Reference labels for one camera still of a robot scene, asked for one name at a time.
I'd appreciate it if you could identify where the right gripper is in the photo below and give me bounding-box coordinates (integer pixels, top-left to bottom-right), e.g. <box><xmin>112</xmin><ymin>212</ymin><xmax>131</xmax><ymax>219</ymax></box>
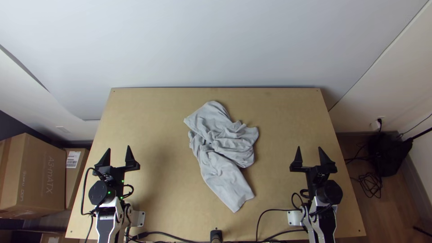
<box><xmin>289</xmin><ymin>145</ymin><xmax>338</xmax><ymax>190</ymax></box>

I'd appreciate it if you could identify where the white wall socket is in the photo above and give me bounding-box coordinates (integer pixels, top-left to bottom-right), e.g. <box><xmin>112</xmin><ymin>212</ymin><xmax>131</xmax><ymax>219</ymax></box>
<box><xmin>369</xmin><ymin>116</ymin><xmax>386</xmax><ymax>131</ymax></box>

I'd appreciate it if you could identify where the large cardboard box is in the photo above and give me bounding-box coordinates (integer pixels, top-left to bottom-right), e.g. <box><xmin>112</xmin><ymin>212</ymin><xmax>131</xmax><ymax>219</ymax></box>
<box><xmin>0</xmin><ymin>132</ymin><xmax>67</xmax><ymax>219</ymax></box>

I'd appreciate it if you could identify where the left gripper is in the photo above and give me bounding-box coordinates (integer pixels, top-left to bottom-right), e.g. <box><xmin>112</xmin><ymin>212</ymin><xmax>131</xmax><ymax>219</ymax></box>
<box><xmin>94</xmin><ymin>145</ymin><xmax>141</xmax><ymax>187</ymax></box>

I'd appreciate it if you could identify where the small labelled cardboard box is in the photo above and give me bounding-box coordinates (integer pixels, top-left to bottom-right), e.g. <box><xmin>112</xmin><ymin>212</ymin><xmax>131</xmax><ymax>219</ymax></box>
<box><xmin>64</xmin><ymin>148</ymin><xmax>90</xmax><ymax>210</ymax></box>

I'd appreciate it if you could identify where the black bag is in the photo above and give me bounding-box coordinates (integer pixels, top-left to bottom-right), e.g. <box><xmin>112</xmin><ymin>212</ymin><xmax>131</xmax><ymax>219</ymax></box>
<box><xmin>367</xmin><ymin>132</ymin><xmax>414</xmax><ymax>177</ymax></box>

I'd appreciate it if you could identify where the grey t-shirt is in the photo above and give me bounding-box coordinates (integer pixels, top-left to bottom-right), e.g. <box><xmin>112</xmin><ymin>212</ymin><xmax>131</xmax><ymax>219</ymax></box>
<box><xmin>183</xmin><ymin>100</ymin><xmax>260</xmax><ymax>213</ymax></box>

